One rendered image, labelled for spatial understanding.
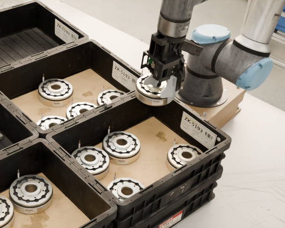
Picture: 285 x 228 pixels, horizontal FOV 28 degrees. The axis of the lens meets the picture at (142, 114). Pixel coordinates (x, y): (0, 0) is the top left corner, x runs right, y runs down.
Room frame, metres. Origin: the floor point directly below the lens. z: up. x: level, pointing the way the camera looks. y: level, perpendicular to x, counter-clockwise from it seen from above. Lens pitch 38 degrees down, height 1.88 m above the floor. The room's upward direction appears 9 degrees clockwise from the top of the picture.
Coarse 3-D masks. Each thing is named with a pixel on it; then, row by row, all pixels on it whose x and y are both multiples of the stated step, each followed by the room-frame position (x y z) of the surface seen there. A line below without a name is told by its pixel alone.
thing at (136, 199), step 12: (132, 96) 1.27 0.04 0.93; (108, 108) 1.21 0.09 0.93; (84, 120) 1.14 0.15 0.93; (204, 120) 1.22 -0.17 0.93; (60, 132) 1.08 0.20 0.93; (216, 132) 1.18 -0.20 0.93; (228, 144) 1.14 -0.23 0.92; (204, 156) 1.07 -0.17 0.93; (216, 156) 1.10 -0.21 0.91; (84, 168) 0.96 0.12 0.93; (180, 168) 1.02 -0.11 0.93; (192, 168) 1.03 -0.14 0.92; (96, 180) 0.93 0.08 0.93; (168, 180) 0.97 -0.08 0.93; (108, 192) 0.90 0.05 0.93; (144, 192) 0.92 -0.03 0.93; (156, 192) 0.94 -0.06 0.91; (120, 204) 0.87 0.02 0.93; (132, 204) 0.88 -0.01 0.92
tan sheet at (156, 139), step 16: (144, 128) 1.26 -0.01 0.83; (160, 128) 1.27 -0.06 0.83; (144, 144) 1.20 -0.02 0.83; (160, 144) 1.21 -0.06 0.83; (176, 144) 1.22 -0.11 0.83; (144, 160) 1.13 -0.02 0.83; (160, 160) 1.14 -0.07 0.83; (112, 176) 1.05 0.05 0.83; (128, 176) 1.06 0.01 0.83; (144, 176) 1.07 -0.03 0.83; (160, 176) 1.08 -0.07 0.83
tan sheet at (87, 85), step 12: (84, 72) 1.50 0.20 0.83; (72, 84) 1.43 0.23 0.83; (84, 84) 1.44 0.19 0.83; (96, 84) 1.45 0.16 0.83; (108, 84) 1.45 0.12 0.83; (24, 96) 1.33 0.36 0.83; (36, 96) 1.34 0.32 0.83; (84, 96) 1.37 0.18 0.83; (96, 96) 1.38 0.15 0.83; (24, 108) 1.28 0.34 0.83; (36, 108) 1.28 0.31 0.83; (48, 108) 1.29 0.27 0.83; (60, 108) 1.30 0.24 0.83; (36, 120) 1.23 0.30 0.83
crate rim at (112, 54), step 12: (72, 48) 1.48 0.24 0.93; (36, 60) 1.38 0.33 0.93; (120, 60) 1.45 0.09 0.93; (0, 72) 1.29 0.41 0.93; (0, 96) 1.19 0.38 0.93; (120, 96) 1.27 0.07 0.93; (12, 108) 1.15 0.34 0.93; (96, 108) 1.20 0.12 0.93; (72, 120) 1.13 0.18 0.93; (48, 132) 1.07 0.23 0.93
